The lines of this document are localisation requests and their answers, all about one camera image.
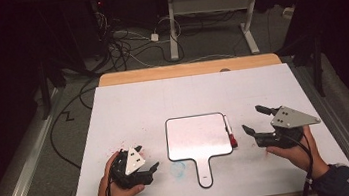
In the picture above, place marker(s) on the white floor socket box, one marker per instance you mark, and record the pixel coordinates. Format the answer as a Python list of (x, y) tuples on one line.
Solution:
[(288, 12)]

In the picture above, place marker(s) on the white marker with red cap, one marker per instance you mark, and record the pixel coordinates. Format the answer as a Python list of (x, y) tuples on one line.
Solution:
[(229, 130)]

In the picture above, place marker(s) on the white desk frame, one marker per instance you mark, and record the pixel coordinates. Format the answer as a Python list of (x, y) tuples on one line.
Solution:
[(208, 4)]

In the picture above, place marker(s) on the black metal stand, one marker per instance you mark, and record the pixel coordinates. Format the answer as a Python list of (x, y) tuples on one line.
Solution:
[(44, 94)]

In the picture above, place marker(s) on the white paddle whiteboard black rim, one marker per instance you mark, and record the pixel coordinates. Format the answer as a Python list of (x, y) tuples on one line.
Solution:
[(197, 137)]

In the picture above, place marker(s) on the white power adapter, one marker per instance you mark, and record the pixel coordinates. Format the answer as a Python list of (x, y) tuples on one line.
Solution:
[(154, 37)]

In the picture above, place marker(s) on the large white table sheet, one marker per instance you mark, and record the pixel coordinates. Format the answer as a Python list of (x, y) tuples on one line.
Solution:
[(130, 110)]

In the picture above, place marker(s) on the aluminium rail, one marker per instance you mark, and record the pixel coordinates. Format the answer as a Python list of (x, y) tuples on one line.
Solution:
[(341, 131), (26, 163)]

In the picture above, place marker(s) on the wooden table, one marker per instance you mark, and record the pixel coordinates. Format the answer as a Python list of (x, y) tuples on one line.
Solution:
[(159, 73)]

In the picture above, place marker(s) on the person's right hand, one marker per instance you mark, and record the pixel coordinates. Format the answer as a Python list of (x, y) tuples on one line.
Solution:
[(295, 157)]

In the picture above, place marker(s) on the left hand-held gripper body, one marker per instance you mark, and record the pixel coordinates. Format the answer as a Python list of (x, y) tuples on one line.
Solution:
[(134, 161)]

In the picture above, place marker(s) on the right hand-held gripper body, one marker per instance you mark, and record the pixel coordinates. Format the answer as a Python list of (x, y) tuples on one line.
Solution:
[(291, 118)]

